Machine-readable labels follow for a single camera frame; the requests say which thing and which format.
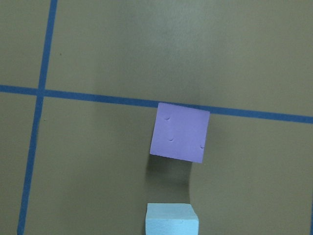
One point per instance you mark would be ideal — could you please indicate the purple foam block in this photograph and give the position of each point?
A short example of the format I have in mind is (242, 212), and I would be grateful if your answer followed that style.
(180, 133)

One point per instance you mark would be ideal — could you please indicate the light blue foam block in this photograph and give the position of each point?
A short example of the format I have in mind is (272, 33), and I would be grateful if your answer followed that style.
(171, 219)

